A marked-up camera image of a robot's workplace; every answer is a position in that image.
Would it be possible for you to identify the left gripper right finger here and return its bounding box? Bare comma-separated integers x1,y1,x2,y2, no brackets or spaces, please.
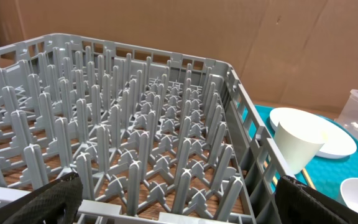
275,175,358,224

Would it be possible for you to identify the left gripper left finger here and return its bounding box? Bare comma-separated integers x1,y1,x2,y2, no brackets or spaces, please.
0,172,83,224

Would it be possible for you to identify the white paper cup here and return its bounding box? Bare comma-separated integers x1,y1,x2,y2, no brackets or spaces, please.
273,120,326,174

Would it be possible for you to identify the grey plastic dishwasher rack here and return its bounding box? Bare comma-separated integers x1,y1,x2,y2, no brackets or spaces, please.
0,34,290,223

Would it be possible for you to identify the right wooden chopstick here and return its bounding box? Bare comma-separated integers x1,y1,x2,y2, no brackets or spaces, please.
301,168,316,189

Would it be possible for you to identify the teal plastic serving tray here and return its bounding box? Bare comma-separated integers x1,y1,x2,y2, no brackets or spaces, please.
257,106,358,198

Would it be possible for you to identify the large white round plate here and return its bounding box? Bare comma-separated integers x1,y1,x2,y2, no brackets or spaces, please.
270,107,357,159

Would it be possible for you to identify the brown cardboard backdrop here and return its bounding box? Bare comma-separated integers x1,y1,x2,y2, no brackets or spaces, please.
0,0,358,112

